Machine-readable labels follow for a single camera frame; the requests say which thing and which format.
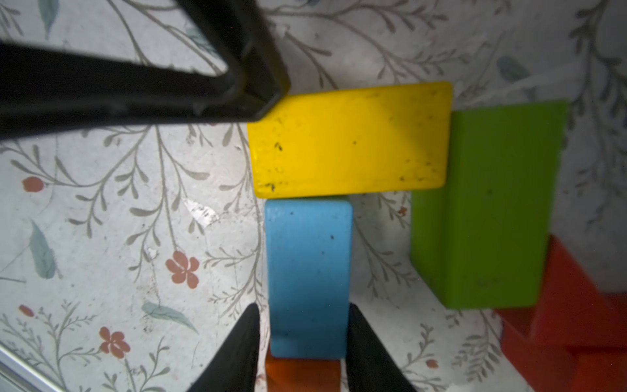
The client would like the yellow block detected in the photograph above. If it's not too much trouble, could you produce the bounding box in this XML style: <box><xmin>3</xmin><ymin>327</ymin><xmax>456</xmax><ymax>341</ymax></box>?
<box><xmin>248</xmin><ymin>82</ymin><xmax>453</xmax><ymax>199</ymax></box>

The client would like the green block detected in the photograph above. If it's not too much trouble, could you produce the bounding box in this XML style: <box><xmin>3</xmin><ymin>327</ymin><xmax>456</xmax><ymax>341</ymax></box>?
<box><xmin>411</xmin><ymin>101</ymin><xmax>568</xmax><ymax>310</ymax></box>

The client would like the red triangle block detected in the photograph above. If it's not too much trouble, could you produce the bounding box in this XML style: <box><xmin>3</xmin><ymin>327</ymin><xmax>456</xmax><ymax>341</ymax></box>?
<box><xmin>496</xmin><ymin>236</ymin><xmax>626</xmax><ymax>348</ymax></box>

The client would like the orange block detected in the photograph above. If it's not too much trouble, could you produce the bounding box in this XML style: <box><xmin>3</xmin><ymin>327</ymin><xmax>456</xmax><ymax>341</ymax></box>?
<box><xmin>265</xmin><ymin>351</ymin><xmax>341</xmax><ymax>392</ymax></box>

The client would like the light blue block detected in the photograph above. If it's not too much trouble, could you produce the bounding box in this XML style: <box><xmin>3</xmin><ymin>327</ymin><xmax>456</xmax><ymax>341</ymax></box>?
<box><xmin>265</xmin><ymin>197</ymin><xmax>353</xmax><ymax>360</ymax></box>

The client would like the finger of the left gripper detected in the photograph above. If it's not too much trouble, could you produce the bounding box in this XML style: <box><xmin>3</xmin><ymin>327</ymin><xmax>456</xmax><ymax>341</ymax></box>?
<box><xmin>1</xmin><ymin>1</ymin><xmax>291</xmax><ymax>139</ymax></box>

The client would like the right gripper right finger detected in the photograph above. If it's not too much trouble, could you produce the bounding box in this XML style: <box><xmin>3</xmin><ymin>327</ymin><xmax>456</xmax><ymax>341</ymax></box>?
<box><xmin>346</xmin><ymin>303</ymin><xmax>416</xmax><ymax>392</ymax></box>

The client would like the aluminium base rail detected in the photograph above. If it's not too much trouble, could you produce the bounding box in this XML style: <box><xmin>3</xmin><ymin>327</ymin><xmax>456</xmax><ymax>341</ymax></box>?
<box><xmin>0</xmin><ymin>344</ymin><xmax>65</xmax><ymax>392</ymax></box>

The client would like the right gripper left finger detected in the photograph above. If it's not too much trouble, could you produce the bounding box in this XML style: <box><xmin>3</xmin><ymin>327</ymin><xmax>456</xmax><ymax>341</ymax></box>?
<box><xmin>188</xmin><ymin>303</ymin><xmax>261</xmax><ymax>392</ymax></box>

